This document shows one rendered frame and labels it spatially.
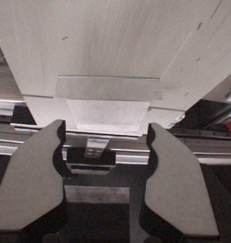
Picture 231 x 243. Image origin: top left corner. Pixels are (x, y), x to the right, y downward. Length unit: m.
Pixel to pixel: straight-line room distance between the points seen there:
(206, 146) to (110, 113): 0.48
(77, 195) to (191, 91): 0.20
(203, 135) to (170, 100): 0.48
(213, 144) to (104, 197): 0.47
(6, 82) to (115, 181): 0.61
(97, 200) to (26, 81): 0.19
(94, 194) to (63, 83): 0.18
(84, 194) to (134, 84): 0.18
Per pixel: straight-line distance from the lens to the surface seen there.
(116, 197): 0.29
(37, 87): 0.19
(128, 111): 0.21
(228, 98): 0.49
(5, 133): 0.56
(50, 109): 0.23
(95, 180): 0.80
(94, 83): 0.15
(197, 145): 0.64
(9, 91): 0.31
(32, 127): 0.30
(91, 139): 0.32
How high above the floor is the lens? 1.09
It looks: 22 degrees down
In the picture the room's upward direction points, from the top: 179 degrees counter-clockwise
